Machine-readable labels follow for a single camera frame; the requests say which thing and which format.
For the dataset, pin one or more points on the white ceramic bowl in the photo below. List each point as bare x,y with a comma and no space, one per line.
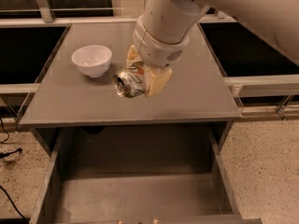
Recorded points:
92,60

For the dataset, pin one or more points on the open grey top drawer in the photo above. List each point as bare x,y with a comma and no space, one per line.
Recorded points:
137,175

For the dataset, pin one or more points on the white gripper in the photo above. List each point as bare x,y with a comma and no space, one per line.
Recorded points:
154,48

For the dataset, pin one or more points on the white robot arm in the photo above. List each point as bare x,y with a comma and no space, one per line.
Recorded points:
162,33

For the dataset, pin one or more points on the grey cabinet with top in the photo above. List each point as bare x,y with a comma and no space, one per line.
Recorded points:
195,97

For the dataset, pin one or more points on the crushed 7up soda can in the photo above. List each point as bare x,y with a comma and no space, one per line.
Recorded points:
130,81

